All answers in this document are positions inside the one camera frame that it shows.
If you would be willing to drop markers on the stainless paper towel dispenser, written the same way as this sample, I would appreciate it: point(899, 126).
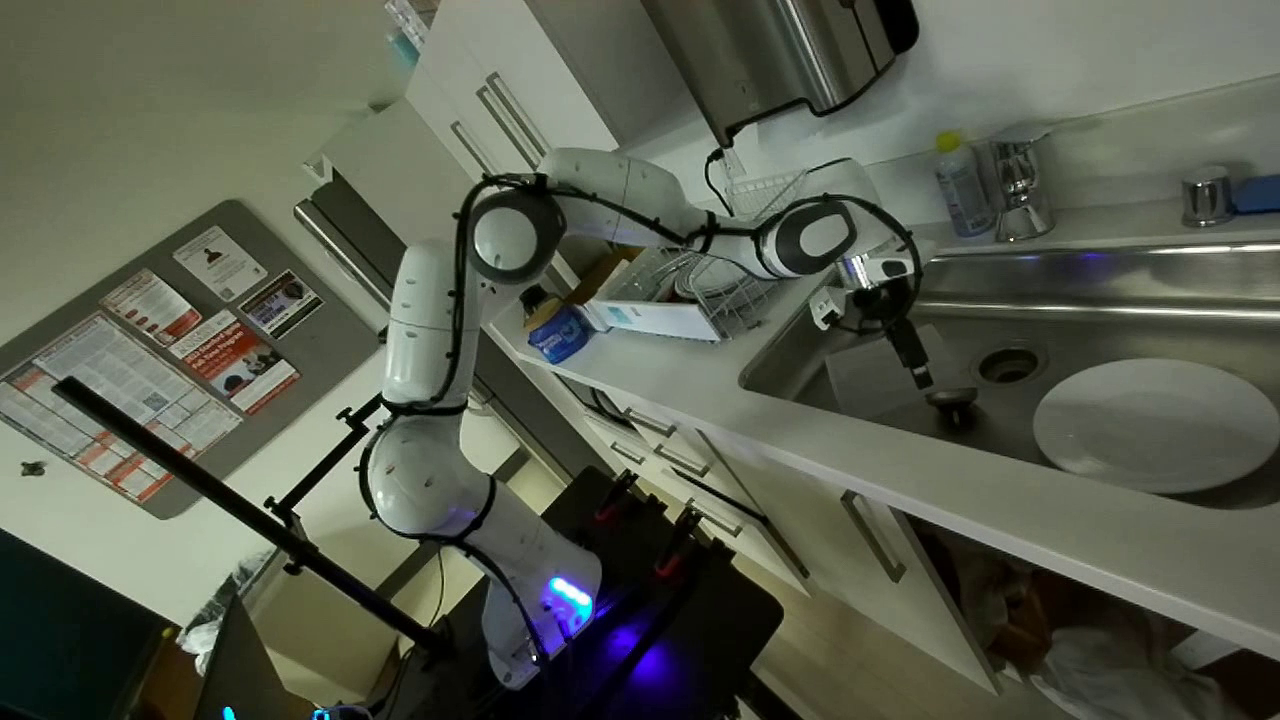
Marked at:
point(772, 46)

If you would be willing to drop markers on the gray notice board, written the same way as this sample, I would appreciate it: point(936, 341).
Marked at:
point(313, 356)

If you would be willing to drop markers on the large white text sheet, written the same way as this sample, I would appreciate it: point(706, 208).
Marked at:
point(125, 387)

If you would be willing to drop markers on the stainless steel sink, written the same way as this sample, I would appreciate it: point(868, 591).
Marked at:
point(1175, 326)

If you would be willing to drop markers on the white wall cabinet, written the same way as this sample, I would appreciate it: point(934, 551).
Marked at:
point(467, 53)

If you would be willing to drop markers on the black monitor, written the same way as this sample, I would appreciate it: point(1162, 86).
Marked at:
point(65, 643)

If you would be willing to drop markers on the black robot cart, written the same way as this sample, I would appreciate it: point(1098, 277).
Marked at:
point(693, 626)

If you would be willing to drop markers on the pale teal container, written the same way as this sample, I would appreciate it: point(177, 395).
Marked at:
point(404, 30)

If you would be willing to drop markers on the white round plate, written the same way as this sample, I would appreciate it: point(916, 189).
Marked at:
point(1153, 425)

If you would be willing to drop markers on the long black pole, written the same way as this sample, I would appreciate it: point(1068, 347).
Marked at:
point(200, 482)

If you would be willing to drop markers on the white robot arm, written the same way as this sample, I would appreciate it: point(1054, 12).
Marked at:
point(424, 320)

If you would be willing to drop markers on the round sink drain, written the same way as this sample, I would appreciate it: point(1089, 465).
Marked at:
point(1010, 364)

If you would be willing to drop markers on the black sink stopper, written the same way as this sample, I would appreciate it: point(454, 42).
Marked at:
point(955, 403)

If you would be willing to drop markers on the small chrome fixture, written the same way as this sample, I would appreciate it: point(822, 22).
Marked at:
point(1205, 199)

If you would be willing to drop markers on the dark photo sheet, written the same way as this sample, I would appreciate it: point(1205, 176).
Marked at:
point(283, 300)

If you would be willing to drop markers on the white plastic bag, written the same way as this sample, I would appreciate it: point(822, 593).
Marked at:
point(1135, 670)

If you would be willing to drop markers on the flat white box blue label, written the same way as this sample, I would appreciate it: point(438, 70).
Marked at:
point(645, 320)

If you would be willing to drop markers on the blue sponge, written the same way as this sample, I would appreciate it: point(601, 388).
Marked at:
point(1257, 193)

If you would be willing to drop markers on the chrome faucet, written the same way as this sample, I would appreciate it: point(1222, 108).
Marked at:
point(1021, 180)

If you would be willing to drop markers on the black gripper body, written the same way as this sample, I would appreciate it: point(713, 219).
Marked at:
point(891, 314)

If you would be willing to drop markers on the clear bottle yellow cap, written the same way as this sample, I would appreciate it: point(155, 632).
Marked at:
point(962, 187)

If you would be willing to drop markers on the white sheet with black figure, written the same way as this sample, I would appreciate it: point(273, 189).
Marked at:
point(222, 263)

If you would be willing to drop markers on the red white notice sheet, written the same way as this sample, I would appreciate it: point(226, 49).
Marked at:
point(236, 361)
point(155, 311)

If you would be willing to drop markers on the small blue box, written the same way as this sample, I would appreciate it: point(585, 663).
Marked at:
point(562, 335)

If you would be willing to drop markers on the white base cabinet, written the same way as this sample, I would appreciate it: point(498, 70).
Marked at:
point(854, 617)

